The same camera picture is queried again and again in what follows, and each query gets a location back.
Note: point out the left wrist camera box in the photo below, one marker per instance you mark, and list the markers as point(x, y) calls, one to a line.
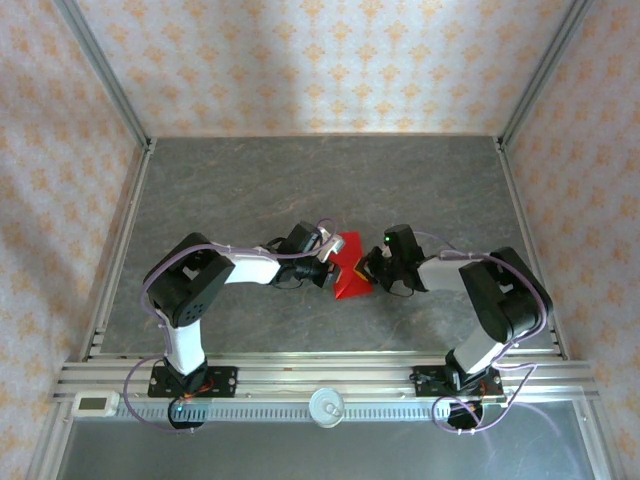
point(332, 247)

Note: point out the aluminium corner post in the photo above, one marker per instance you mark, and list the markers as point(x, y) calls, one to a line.
point(540, 75)
point(110, 80)

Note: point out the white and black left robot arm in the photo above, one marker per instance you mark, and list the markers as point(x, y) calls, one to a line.
point(190, 290)

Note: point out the small white display device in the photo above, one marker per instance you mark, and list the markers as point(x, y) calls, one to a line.
point(92, 404)

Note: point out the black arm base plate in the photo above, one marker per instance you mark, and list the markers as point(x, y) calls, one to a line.
point(225, 382)
point(425, 382)

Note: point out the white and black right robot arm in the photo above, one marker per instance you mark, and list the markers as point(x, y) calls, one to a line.
point(500, 300)

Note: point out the long aluminium mounting rail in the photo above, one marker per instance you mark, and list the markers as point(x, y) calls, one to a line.
point(325, 370)

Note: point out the aluminium frame strut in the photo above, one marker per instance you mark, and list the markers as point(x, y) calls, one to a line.
point(595, 445)
point(50, 445)

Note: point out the aluminium table edge rail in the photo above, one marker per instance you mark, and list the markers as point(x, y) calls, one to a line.
point(123, 240)
point(517, 200)

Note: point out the grey metal panel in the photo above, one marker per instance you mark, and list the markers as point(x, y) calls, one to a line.
point(300, 455)

